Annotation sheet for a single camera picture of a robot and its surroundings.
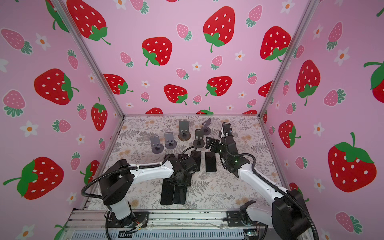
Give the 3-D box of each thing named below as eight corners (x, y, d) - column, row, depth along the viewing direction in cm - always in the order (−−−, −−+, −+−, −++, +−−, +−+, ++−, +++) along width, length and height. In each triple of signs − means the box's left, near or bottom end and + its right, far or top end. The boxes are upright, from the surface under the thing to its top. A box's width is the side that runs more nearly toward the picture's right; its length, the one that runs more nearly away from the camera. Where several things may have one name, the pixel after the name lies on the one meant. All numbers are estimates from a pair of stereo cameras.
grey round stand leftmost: (151, 153, 101) (148, 146, 94) (154, 143, 107) (151, 135, 99) (162, 153, 101) (159, 146, 94) (164, 143, 107) (162, 135, 99)
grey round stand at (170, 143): (165, 149, 103) (163, 141, 96) (167, 139, 108) (164, 132, 101) (176, 149, 103) (174, 141, 96) (177, 139, 108) (175, 132, 101)
